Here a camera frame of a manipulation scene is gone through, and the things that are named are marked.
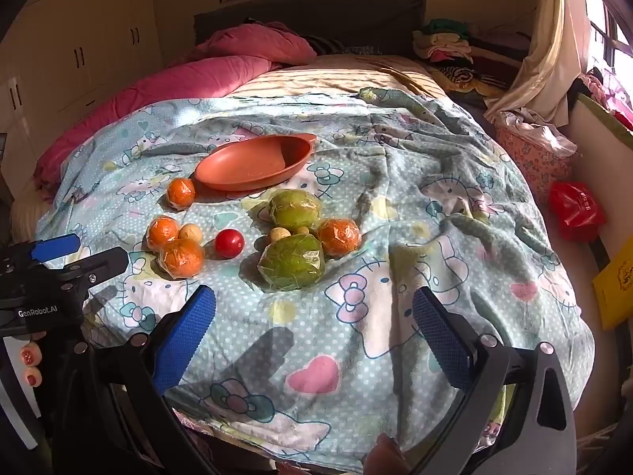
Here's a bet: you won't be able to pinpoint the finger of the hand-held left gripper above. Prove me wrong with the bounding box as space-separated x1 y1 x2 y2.
58 246 129 302
0 234 81 278

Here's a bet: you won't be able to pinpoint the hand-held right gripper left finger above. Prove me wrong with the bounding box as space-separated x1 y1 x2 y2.
94 284 218 475

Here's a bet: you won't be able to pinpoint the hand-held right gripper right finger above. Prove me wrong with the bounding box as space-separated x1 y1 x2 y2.
411 286 578 475

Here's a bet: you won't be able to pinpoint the red tomato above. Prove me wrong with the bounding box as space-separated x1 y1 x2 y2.
214 228 245 259

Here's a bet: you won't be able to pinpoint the small plastic-wrapped orange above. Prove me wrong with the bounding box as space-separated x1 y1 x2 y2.
165 177 197 209

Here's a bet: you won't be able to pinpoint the plastic-wrapped green citrus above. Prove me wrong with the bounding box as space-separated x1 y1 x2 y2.
257 232 326 292
268 190 322 232

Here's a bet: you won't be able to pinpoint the terracotta oval plate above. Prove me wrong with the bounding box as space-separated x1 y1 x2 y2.
194 133 318 192

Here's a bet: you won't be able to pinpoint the person's left hand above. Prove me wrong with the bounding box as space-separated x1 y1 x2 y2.
19 331 47 388

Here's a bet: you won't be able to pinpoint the cartoon cat printed blanket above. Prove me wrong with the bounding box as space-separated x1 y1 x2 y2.
34 86 597 468

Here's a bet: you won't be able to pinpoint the pink quilt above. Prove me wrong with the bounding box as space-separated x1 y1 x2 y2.
34 22 317 201

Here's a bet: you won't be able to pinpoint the yellow box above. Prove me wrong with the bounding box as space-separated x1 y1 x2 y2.
592 237 633 330

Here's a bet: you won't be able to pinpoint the red plastic bag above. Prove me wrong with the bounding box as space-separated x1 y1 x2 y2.
549 180 606 242

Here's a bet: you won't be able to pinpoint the pink floral bag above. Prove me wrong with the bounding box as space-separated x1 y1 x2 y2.
495 121 577 199

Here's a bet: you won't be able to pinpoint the cream wardrobe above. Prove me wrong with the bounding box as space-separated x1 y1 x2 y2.
0 0 166 179

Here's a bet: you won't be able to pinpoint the pile of folded clothes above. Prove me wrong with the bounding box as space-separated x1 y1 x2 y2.
413 19 478 64
430 47 525 101

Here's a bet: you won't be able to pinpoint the beige striped bed sheet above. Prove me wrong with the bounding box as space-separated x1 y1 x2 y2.
232 54 441 102

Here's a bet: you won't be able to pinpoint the pink clothes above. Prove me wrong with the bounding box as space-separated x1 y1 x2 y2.
581 66 633 129

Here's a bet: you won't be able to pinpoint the dark striped pillow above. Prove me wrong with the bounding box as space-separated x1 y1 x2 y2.
301 34 349 56

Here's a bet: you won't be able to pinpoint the dark grey headboard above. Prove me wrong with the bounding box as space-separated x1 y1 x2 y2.
193 0 427 57

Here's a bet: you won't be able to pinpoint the cream curtain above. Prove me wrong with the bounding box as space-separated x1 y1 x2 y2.
485 0 589 124

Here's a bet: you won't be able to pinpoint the window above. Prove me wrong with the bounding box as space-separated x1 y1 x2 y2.
578 0 633 85

